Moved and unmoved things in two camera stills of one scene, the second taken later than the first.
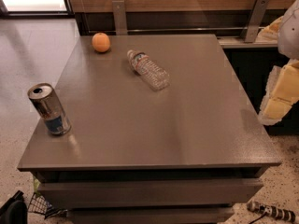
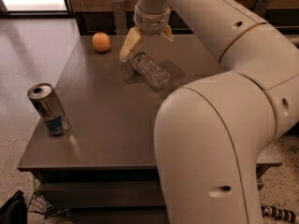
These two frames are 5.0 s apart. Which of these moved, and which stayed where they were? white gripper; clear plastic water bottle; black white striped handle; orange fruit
Moved: white gripper
Stayed: orange fruit; clear plastic water bottle; black white striped handle
